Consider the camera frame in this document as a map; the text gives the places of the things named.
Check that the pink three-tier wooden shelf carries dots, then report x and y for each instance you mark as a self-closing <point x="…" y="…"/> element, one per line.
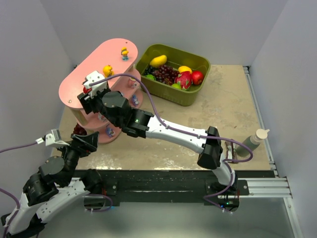
<point x="107" y="53"/>

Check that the yellow toy lemon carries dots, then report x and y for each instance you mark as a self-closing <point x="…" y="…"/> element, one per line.
<point x="183" y="68"/>

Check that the green toy pear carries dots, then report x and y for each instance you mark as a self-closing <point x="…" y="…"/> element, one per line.
<point x="177" y="86"/>

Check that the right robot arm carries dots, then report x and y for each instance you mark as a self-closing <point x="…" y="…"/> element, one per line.
<point x="139" y="123"/>

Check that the pink toy with green center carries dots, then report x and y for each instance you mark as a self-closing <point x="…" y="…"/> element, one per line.
<point x="132" y="83"/>

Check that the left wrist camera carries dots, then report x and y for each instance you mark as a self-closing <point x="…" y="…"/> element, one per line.
<point x="52" y="139"/>

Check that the yellow minion toy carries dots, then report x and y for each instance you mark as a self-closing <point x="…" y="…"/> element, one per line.
<point x="124" y="54"/>

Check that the brown snack wrapper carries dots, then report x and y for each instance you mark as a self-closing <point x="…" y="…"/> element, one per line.
<point x="231" y="155"/>

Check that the red strawberry toy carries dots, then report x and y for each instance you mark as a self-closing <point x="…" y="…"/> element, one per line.
<point x="86" y="90"/>

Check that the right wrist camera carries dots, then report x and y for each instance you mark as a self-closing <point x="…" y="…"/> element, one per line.
<point x="94" y="82"/>

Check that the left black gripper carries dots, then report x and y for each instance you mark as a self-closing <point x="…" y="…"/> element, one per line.
<point x="80" y="143"/>

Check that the black grape bunch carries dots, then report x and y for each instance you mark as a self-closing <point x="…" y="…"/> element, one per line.
<point x="149" y="70"/>

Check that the black table frame rail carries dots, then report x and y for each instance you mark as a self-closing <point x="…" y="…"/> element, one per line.
<point x="189" y="186"/>

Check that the olive green plastic bin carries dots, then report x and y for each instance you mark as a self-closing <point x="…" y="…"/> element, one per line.
<point x="175" y="59"/>

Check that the green sauce squeeze bottle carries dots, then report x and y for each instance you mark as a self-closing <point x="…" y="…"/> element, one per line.
<point x="252" y="142"/>

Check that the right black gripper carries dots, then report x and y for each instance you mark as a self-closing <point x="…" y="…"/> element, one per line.
<point x="86" y="102"/>

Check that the yellow toy mango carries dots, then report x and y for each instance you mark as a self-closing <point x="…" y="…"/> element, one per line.
<point x="158" y="61"/>

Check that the purple bunny toy blue bow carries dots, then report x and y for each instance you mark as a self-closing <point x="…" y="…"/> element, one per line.
<point x="135" y="100"/>

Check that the dark red grape bunch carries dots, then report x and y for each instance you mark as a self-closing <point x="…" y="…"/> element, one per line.
<point x="165" y="74"/>

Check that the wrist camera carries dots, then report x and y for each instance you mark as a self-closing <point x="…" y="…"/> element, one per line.
<point x="52" y="139"/>
<point x="94" y="82"/>

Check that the purple bunny toy with strawberry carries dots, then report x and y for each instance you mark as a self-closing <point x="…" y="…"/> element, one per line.
<point x="110" y="132"/>

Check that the pink round toy white face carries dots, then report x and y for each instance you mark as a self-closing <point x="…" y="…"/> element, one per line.
<point x="102" y="118"/>

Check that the yellow duck toy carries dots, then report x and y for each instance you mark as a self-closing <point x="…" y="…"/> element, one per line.
<point x="108" y="71"/>

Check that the green toy lime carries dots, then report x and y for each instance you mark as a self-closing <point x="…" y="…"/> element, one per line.
<point x="151" y="77"/>

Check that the red toy apple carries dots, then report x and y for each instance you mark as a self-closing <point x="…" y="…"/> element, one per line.
<point x="197" y="77"/>

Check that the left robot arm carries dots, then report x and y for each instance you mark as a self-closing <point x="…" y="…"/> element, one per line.
<point x="49" y="190"/>

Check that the pink toy dragon fruit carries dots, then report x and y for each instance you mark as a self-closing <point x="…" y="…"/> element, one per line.
<point x="184" y="80"/>

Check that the red grape bunch on table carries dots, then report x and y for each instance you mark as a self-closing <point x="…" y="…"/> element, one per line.
<point x="79" y="130"/>

